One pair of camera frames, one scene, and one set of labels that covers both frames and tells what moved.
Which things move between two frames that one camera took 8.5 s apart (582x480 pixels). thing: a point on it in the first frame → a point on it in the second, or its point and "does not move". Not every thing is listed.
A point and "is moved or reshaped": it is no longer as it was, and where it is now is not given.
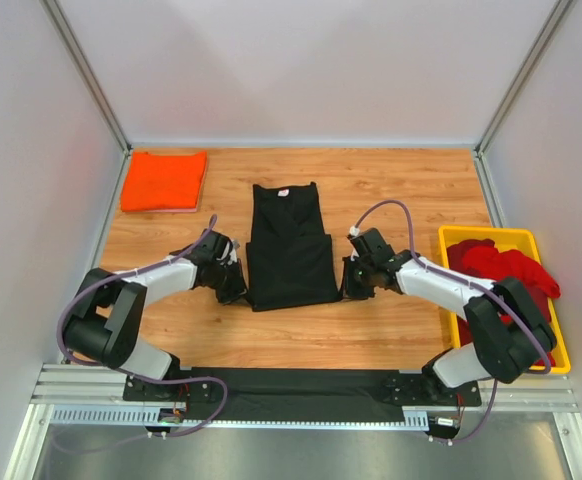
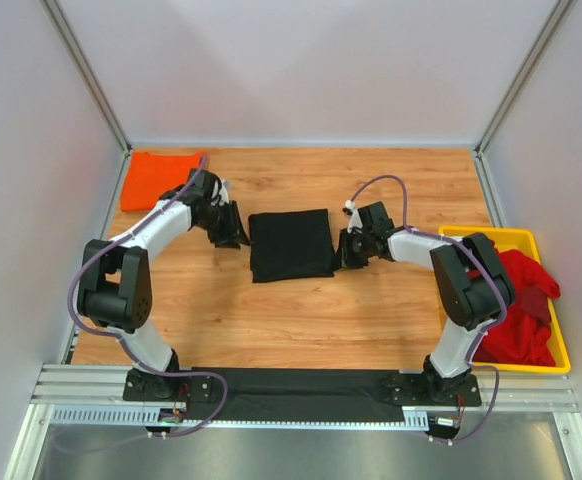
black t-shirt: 290,258 is moved or reshaped
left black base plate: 137,390 does not move
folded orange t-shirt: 163,181 does not move
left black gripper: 233,285 → 226,226
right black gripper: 352,279 → 353,245
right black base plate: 424,388 does not move
